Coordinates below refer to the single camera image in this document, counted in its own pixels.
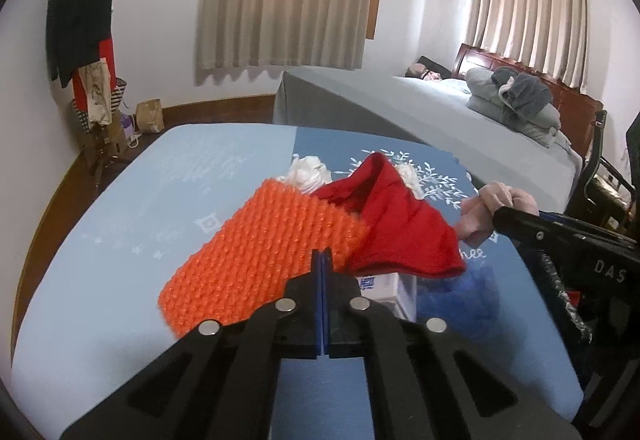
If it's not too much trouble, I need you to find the small dark and pink bundle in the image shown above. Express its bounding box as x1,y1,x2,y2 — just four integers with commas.
406,56,453,81

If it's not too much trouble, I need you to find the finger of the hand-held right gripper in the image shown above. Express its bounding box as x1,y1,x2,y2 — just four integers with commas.
492,206,591,251

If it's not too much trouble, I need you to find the orange bubble wrap mailer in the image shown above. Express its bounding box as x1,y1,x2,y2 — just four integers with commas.
157,177,371,341

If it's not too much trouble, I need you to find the red bag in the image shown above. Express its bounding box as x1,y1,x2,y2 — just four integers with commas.
71,37,118,121

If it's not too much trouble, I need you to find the small light grey pillow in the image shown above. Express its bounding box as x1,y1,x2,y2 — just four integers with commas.
466,67,503,97

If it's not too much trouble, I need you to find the beige curtain under wooden rail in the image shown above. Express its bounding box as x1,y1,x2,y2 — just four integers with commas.
465,0,591,93

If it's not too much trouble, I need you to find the brown paper bag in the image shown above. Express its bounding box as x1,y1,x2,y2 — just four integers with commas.
136,99,165,135

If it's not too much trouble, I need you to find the brown cardboard box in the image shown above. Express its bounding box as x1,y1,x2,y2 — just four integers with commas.
82,120,129,167

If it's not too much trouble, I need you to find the blue printed tablecloth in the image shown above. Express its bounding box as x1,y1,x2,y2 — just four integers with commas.
10,122,586,421

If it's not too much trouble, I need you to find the white crumpled cloth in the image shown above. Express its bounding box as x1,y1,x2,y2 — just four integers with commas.
277,155,333,196

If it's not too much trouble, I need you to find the blue mesh cloth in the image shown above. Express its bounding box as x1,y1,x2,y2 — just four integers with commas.
415,265,501,341

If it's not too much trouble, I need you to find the dark metal chair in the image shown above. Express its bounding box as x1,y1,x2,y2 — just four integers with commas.
565,110,640,236

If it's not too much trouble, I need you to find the white balled sock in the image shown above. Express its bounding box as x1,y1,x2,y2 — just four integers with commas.
395,162,426,201

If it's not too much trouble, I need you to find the small purple appliance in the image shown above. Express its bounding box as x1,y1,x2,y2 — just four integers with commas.
120,112,142,142

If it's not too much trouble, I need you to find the wooden coat rack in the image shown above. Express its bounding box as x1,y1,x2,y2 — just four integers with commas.
82,0,132,181

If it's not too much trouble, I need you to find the wooden headboard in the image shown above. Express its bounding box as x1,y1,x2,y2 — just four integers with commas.
452,42,606,158

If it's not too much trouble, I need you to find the red cloth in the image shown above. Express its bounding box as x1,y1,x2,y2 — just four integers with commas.
314,152,468,281

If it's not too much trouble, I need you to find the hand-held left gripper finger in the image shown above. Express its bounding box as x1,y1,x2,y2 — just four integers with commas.
59,247,323,440
322,247,583,440

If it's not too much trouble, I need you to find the striped bag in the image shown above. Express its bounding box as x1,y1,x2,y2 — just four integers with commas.
70,77,128,133

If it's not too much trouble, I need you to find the white carton with blue print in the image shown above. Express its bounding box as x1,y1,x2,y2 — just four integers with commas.
357,272,418,321

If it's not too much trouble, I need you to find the bed with grey sheet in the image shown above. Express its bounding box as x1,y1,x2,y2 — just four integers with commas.
272,67,583,216

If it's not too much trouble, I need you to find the cream tote bag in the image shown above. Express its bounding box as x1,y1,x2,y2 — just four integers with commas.
75,60,113,128

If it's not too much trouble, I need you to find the black coat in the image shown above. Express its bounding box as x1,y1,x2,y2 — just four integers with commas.
46,0,117,88

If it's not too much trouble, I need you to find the dark grey folded clothing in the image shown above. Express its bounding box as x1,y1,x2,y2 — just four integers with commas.
492,67,553,113

